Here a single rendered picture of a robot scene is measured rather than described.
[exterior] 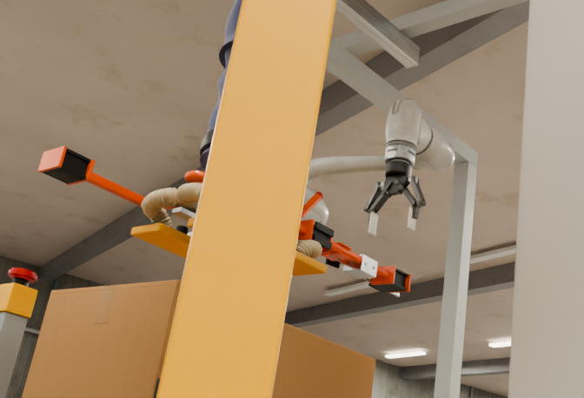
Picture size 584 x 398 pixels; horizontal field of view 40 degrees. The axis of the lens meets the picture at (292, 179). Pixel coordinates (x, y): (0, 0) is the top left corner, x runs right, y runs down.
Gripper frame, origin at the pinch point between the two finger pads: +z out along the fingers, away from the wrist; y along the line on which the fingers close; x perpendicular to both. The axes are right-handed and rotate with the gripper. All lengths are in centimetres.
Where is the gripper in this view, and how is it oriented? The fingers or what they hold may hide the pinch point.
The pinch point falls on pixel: (391, 229)
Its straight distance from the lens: 229.4
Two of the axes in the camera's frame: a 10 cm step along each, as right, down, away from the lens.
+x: 6.6, 3.8, 6.5
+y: 7.3, -1.5, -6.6
